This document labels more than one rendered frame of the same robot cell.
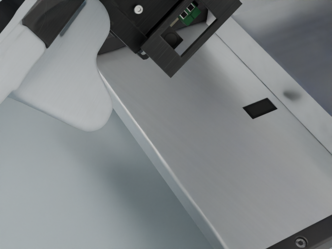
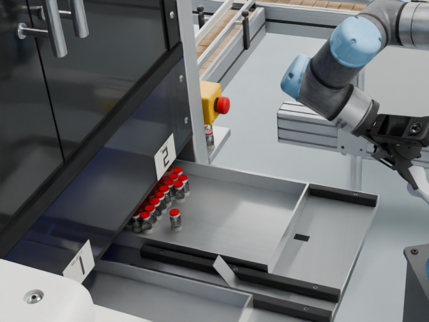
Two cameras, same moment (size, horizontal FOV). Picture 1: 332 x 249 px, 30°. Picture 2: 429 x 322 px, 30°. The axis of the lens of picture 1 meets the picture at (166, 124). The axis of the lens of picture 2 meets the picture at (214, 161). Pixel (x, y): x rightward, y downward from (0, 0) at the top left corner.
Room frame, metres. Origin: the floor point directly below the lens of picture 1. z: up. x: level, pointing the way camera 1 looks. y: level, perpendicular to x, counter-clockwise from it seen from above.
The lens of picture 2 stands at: (1.13, 0.89, 1.94)
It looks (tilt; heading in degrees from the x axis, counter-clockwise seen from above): 35 degrees down; 241
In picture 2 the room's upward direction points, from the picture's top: 6 degrees counter-clockwise
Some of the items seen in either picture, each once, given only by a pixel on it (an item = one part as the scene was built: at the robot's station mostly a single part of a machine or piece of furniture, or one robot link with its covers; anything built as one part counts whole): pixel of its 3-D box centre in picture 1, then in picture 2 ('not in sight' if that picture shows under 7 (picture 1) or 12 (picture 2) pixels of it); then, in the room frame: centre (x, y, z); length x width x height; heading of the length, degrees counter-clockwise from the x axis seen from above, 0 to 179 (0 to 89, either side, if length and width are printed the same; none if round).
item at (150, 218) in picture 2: not in sight; (163, 199); (0.59, -0.33, 0.91); 0.18 x 0.02 x 0.05; 35
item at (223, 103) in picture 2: not in sight; (221, 105); (0.37, -0.45, 1.00); 0.04 x 0.04 x 0.04; 35
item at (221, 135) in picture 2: not in sight; (193, 141); (0.40, -0.53, 0.87); 0.14 x 0.13 x 0.02; 125
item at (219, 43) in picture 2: not in sight; (198, 64); (0.24, -0.77, 0.92); 0.69 x 0.16 x 0.16; 35
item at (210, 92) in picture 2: not in sight; (202, 102); (0.39, -0.49, 1.00); 0.08 x 0.07 x 0.07; 125
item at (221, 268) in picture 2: not in sight; (251, 279); (0.58, -0.02, 0.91); 0.14 x 0.03 x 0.06; 126
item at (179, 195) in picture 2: not in sight; (179, 191); (0.55, -0.34, 0.91); 0.02 x 0.02 x 0.05
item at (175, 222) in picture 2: not in sight; (175, 220); (0.60, -0.26, 0.90); 0.02 x 0.02 x 0.04
